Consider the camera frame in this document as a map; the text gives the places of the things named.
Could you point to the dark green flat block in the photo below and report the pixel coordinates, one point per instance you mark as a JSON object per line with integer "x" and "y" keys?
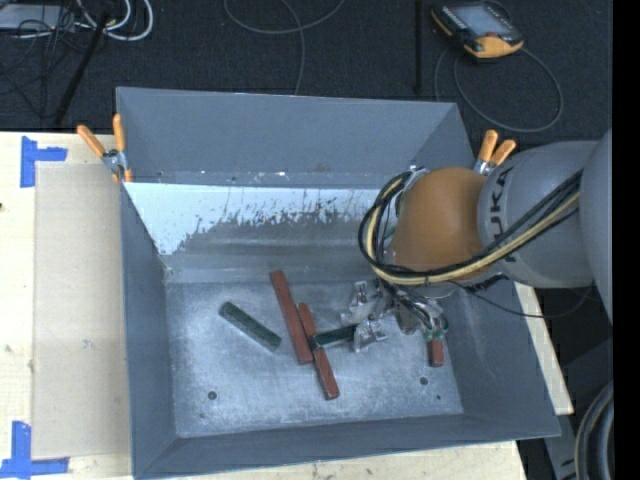
{"x": 334, "y": 337}
{"x": 250, "y": 325}

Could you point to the red-brown flat block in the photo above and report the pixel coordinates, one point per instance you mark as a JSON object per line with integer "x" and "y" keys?
{"x": 290, "y": 313}
{"x": 322, "y": 363}
{"x": 436, "y": 354}

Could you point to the grey metal bin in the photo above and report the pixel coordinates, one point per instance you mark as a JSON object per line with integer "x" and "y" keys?
{"x": 250, "y": 408}

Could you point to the pale wood flat board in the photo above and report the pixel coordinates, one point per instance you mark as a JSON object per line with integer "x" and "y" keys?
{"x": 80, "y": 293}

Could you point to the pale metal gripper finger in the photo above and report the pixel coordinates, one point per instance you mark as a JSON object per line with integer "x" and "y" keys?
{"x": 361, "y": 300}
{"x": 371, "y": 335}

